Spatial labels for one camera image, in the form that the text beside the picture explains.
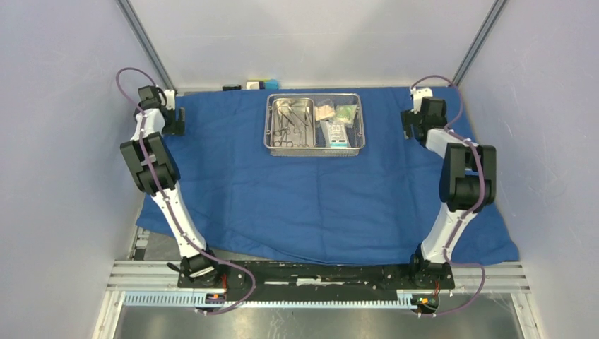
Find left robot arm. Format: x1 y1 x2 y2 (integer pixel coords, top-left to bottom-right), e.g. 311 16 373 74
120 85 222 288

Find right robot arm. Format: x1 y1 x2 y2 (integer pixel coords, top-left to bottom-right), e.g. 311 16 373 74
401 94 497 288

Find surgical scissors forceps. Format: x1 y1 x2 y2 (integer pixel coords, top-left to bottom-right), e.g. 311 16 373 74
273 102 295 147

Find green packet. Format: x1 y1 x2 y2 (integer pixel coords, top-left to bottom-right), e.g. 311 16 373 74
333 104 358 126

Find white blue labelled packet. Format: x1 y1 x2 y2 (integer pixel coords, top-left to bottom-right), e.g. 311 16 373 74
320 120 349 148

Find white yellow small object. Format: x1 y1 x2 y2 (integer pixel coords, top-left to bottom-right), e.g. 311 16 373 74
245 79 269 90

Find beige gauze packet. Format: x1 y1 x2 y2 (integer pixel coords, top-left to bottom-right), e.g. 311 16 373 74
314 99 336 121

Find blue small block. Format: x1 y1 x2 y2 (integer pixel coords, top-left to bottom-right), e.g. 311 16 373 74
263 79 280 90

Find stainless steel inner tray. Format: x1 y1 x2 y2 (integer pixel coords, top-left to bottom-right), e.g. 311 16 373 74
265 97 316 148

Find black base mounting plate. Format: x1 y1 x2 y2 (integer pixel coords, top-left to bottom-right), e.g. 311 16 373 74
177 261 456 302

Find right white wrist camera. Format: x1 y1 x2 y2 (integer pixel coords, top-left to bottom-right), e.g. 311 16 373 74
410 87 433 107

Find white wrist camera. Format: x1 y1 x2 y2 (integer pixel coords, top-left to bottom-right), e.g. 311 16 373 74
410 87 433 107
162 89 177 111

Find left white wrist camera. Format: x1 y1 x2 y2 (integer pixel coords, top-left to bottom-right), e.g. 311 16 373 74
162 89 177 111

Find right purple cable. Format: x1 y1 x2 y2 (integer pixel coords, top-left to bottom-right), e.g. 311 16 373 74
410 74 487 318

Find purple cable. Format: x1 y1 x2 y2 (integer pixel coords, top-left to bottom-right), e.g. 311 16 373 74
115 67 257 315
410 74 487 318

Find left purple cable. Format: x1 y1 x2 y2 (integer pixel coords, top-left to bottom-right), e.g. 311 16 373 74
115 67 257 315

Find wire mesh instrument basket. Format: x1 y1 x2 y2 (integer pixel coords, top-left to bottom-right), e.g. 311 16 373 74
263 93 366 157

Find white slotted cable duct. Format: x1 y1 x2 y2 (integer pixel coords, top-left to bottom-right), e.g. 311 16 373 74
123 291 438 311

